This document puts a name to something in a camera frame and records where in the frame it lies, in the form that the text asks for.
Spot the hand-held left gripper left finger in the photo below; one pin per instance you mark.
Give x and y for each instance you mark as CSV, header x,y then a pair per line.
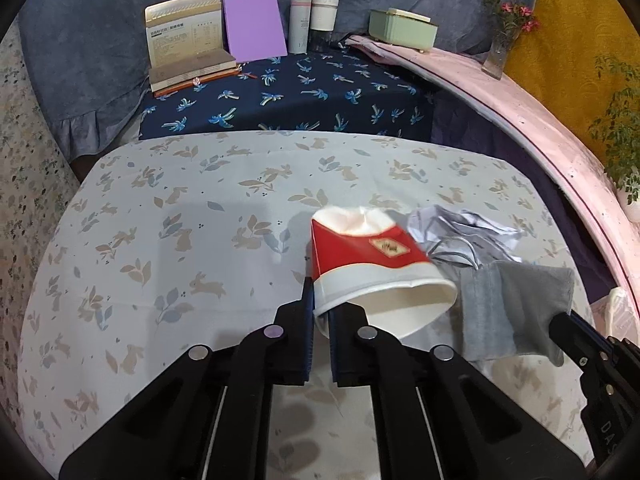
x,y
306,335

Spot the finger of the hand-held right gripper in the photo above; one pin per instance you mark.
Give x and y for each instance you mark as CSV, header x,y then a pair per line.
x,y
575,340

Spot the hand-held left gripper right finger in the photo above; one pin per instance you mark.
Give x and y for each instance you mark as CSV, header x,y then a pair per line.
x,y
336,355

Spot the white bin with plastic liner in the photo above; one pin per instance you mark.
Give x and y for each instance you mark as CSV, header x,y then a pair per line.
x,y
620,305

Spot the grey cloth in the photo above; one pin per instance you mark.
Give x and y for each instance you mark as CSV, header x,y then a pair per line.
x,y
505,310

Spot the red paper cup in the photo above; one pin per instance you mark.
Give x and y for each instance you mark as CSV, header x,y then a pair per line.
x,y
360,255

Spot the pale rabbit print tablecloth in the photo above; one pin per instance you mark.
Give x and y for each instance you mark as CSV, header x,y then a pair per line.
x,y
200,220

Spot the crumpled white paper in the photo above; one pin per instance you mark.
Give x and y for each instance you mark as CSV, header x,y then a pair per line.
x,y
450,225

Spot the dark purple cloth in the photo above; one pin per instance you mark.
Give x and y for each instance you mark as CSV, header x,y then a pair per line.
x,y
500,145

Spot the green plant in white pot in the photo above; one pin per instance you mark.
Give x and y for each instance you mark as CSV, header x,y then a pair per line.
x,y
625,130

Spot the pink tablecloth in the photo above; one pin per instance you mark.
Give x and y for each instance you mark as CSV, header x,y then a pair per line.
x,y
540,125

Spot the navy leaf print cloth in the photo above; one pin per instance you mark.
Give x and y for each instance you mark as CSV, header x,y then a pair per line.
x,y
300,110

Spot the glass vase with pink flowers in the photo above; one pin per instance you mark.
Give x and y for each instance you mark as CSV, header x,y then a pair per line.
x,y
495,60

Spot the slim white bottle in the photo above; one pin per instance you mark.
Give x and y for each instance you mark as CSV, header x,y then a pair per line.
x,y
299,25

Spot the purple notebook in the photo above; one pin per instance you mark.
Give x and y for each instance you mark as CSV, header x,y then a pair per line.
x,y
255,27

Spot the beige open booklet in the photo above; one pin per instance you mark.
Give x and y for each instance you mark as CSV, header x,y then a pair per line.
x,y
185,45

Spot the pale green tissue box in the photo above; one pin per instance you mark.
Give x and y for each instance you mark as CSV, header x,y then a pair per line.
x,y
400,35

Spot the white jar with dark base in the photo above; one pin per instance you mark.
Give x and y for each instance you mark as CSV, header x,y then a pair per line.
x,y
324,15

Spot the speckled floral cloth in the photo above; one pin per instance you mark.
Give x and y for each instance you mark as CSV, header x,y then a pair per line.
x,y
30,160

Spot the mustard yellow blanket backdrop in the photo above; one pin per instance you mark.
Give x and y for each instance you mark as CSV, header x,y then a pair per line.
x,y
575,10

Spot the blue-grey blanket backdrop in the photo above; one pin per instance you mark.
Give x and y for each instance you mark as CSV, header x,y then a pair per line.
x,y
100,35

